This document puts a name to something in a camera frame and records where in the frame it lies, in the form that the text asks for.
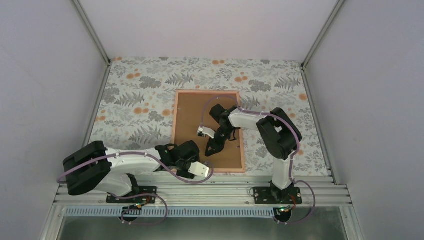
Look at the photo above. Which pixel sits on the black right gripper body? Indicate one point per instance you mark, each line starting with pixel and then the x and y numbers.
pixel 226 132

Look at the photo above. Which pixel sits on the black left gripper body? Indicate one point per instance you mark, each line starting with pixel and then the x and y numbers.
pixel 180 164

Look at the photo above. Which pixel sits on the brown cardboard backing board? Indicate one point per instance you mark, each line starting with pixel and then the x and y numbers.
pixel 192 116

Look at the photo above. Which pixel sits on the pink wooden picture frame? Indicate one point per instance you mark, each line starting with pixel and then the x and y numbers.
pixel 243 159

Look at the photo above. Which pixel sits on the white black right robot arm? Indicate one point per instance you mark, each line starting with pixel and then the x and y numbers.
pixel 278 133

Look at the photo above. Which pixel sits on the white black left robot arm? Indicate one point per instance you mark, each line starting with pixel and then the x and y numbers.
pixel 96 167

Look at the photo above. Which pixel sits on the floral patterned table mat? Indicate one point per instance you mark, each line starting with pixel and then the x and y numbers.
pixel 137 106

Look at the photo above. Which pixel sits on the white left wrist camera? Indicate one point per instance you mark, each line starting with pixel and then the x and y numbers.
pixel 199 169

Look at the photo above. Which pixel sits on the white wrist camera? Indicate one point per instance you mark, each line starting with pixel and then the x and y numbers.
pixel 199 169
pixel 206 132

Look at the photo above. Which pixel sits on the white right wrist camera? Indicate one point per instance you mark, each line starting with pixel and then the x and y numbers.
pixel 206 132

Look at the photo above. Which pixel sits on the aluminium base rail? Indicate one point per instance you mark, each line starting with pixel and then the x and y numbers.
pixel 209 195

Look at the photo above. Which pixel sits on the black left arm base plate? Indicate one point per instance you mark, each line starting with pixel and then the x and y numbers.
pixel 142 196

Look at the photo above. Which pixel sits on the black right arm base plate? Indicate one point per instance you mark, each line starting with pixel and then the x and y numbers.
pixel 274 196

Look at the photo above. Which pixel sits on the perforated grey cable tray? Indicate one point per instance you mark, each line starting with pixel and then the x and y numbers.
pixel 171 212

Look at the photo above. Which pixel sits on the aluminium enclosure corner post right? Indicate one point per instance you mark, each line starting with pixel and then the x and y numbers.
pixel 322 33

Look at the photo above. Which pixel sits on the aluminium enclosure corner post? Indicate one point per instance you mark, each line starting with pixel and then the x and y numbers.
pixel 91 31
pixel 322 33

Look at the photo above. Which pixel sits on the aluminium enclosure corner post left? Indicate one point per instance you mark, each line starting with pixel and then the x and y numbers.
pixel 91 31

